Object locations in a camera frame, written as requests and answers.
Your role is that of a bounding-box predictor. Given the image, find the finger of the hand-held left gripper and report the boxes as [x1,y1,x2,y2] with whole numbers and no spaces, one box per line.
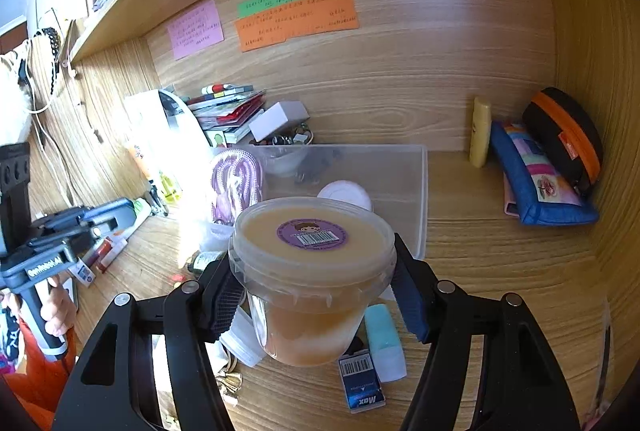
[32,197,137,234]
[27,225,118,263]

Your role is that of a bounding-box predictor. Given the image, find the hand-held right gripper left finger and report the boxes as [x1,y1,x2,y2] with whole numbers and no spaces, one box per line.
[52,256,246,431]

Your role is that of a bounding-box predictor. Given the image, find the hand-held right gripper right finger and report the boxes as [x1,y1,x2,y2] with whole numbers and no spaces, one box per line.
[390,233,583,431]

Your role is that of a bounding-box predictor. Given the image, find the clear plastic jar purple label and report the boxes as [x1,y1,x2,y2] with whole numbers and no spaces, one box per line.
[228,197,398,368]

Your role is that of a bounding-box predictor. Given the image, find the clear plastic storage bin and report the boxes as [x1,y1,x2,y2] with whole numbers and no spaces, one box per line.
[200,143,429,262]

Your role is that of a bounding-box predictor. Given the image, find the wooden desktop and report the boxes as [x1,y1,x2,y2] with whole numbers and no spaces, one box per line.
[70,146,616,431]

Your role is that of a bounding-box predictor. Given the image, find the person's left hand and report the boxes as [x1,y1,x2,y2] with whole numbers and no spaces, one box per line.
[37,278,72,343]

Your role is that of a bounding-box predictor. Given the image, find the green orange packet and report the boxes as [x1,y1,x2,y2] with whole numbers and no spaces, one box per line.
[119,198,152,243]

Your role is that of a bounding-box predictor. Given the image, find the blue white small box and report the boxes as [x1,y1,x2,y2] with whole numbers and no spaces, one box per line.
[67,261,97,288]

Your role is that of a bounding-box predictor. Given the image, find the teal white tube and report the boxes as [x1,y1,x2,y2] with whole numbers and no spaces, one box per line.
[364,303,408,383]

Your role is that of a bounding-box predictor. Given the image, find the red white small box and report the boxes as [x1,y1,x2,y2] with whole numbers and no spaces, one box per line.
[82,233,128,273]

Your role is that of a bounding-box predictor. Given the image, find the small white round container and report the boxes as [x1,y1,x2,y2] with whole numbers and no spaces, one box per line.
[217,306,268,368]

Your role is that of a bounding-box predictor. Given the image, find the small dark bottle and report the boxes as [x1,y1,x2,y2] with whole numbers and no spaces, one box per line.
[187,251,226,274]

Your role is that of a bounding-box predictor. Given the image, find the metal nail clipper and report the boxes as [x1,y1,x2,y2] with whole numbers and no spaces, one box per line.
[145,190,171,218]

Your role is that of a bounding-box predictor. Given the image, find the orange white packet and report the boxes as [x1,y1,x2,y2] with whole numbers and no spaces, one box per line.
[127,143,152,182]

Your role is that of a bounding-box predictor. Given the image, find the yellow green small bottle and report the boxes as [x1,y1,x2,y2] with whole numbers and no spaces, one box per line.
[160,171,184,204]

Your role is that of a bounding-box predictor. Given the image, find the gold binder clips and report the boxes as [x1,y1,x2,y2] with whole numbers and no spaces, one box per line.
[215,368,243,407]

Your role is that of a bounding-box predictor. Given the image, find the blue staples box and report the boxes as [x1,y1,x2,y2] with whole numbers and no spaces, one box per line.
[337,348,387,413]

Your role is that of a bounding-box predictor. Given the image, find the white paper bag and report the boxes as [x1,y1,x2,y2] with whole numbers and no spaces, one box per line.
[122,88,216,222]

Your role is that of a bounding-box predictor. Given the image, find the orange patterned clothing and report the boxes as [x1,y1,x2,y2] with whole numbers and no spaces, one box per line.
[0,306,79,393]

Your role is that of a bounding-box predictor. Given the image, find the purple round woven coaster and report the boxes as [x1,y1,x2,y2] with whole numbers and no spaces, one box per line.
[210,148,265,227]

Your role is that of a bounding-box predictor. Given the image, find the white fluffy item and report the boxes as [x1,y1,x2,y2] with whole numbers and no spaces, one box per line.
[0,38,37,148]

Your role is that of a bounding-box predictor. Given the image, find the stack of colourful boxes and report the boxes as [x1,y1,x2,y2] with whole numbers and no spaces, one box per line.
[187,88,268,146]

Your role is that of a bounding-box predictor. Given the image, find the black headband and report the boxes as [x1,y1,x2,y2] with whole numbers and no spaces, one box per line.
[42,27,64,78]

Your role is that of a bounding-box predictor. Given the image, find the paint tube pack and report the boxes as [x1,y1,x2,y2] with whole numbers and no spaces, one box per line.
[201,83,255,95]

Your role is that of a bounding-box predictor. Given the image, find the blue patchwork pencil case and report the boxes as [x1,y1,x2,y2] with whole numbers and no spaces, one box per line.
[489,120,600,226]

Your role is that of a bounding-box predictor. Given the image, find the yellow lotion bottle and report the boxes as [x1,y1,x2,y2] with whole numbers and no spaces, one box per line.
[468,96,493,168]

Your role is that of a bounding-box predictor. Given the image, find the small white carton box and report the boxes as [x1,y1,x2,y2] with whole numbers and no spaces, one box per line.
[248,101,311,142]

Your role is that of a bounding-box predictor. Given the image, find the pink paper note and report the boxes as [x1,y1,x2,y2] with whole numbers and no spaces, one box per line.
[167,0,224,60]

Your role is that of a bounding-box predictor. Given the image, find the black orange zip case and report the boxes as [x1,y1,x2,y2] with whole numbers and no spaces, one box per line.
[521,87,604,199]

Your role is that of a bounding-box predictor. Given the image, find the orange paper note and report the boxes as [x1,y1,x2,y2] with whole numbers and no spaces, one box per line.
[235,0,361,53]

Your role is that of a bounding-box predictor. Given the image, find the white cable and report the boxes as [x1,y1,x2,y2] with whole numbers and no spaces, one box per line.
[27,36,77,208]

